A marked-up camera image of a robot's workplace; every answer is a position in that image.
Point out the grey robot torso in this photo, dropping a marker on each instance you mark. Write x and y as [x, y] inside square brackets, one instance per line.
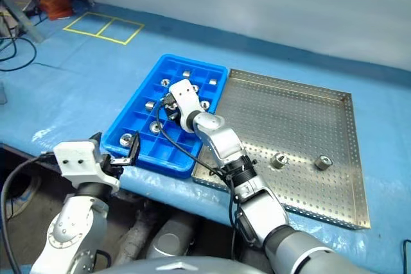
[186, 266]

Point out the grey metal block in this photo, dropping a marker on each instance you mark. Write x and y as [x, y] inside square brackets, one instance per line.
[2, 93]

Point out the metal nut left on tray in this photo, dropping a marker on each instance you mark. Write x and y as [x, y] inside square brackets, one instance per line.
[278, 160]

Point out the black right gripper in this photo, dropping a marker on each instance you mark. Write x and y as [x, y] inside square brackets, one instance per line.
[175, 112]

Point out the blue plastic compartment tray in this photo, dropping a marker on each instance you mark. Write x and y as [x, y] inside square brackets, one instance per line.
[167, 155]

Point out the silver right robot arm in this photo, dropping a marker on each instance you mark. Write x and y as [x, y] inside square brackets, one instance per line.
[224, 142]

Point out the metal roller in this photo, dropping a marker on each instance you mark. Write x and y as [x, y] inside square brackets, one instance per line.
[205, 104]
[196, 88]
[149, 106]
[164, 81]
[323, 162]
[170, 106]
[125, 140]
[187, 73]
[213, 82]
[154, 127]

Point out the orange box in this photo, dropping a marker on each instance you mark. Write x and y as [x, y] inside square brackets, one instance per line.
[56, 4]

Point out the perforated steel tray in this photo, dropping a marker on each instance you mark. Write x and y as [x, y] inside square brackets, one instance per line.
[289, 116]

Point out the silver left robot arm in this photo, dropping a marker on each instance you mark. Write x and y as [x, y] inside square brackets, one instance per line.
[74, 222]

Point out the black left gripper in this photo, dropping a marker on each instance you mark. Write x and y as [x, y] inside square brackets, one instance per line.
[110, 166]

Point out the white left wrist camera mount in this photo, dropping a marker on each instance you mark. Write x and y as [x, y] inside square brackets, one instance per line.
[80, 161]

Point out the grey metal frame leg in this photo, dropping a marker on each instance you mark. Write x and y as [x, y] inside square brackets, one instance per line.
[24, 19]

